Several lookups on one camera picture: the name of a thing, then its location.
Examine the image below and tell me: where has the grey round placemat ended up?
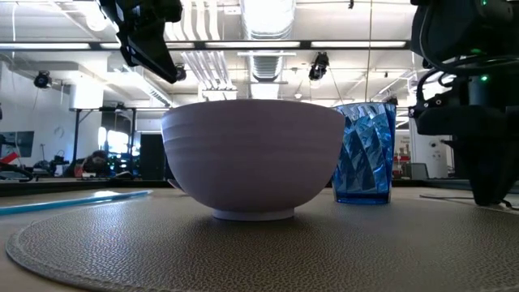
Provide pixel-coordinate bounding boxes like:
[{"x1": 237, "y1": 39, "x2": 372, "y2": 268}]
[{"x1": 5, "y1": 190, "x2": 519, "y2": 292}]

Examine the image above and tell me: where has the black cabinet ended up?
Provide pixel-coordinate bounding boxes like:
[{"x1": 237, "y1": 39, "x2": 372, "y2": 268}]
[{"x1": 139, "y1": 133, "x2": 166, "y2": 182}]

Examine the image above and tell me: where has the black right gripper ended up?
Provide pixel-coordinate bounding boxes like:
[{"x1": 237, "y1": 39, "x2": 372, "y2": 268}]
[{"x1": 407, "y1": 75, "x2": 519, "y2": 207}]

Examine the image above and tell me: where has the white round column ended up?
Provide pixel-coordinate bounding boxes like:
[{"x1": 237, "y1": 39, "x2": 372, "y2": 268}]
[{"x1": 408, "y1": 131, "x2": 455, "y2": 179}]

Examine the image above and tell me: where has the grey storage box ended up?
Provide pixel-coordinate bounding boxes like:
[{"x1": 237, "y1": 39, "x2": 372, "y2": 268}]
[{"x1": 405, "y1": 162, "x2": 430, "y2": 181}]

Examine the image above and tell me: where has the black background rig frame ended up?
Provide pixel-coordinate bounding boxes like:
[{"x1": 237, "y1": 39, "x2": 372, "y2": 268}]
[{"x1": 68, "y1": 106, "x2": 171, "y2": 180}]

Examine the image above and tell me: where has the lilac ribbed bowl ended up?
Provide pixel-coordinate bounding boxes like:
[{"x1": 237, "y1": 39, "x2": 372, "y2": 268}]
[{"x1": 161, "y1": 98, "x2": 346, "y2": 222}]

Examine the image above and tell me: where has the blue faceted plastic cup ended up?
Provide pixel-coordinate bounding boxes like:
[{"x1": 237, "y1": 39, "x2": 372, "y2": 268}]
[{"x1": 331, "y1": 101, "x2": 397, "y2": 205}]

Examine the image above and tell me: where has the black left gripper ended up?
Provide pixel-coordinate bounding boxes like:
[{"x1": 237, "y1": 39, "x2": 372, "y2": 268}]
[{"x1": 98, "y1": 0, "x2": 184, "y2": 85}]

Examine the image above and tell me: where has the dark wall screen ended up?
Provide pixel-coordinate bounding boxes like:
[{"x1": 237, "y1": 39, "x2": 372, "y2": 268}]
[{"x1": 0, "y1": 130, "x2": 36, "y2": 158}]

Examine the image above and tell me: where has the light blue drinking straw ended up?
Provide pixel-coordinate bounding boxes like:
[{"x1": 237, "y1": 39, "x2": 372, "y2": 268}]
[{"x1": 0, "y1": 189, "x2": 154, "y2": 217}]

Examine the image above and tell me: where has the silver ventilation duct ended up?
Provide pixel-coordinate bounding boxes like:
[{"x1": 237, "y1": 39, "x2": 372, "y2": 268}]
[{"x1": 239, "y1": 0, "x2": 298, "y2": 101}]

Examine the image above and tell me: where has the person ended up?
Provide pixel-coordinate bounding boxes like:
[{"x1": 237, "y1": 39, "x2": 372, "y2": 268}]
[{"x1": 74, "y1": 149, "x2": 109, "y2": 178}]

